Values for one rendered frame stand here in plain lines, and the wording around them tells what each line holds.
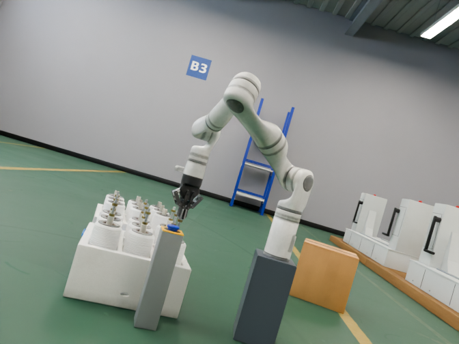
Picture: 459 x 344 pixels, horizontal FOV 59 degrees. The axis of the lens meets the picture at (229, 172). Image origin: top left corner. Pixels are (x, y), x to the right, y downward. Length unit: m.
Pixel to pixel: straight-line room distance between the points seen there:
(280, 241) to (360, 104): 6.86
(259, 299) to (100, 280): 0.54
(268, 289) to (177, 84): 6.81
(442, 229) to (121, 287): 2.92
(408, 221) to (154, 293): 3.49
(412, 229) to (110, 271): 3.54
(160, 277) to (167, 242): 0.11
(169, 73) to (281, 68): 2.12
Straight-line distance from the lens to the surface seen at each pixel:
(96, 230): 1.47
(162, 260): 1.32
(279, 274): 1.44
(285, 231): 1.44
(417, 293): 3.58
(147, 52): 8.27
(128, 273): 1.46
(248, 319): 1.48
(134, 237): 1.46
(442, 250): 3.87
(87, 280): 1.47
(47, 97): 8.68
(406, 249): 4.54
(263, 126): 1.25
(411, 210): 4.51
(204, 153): 1.46
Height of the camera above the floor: 0.54
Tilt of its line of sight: level
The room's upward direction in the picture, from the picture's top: 16 degrees clockwise
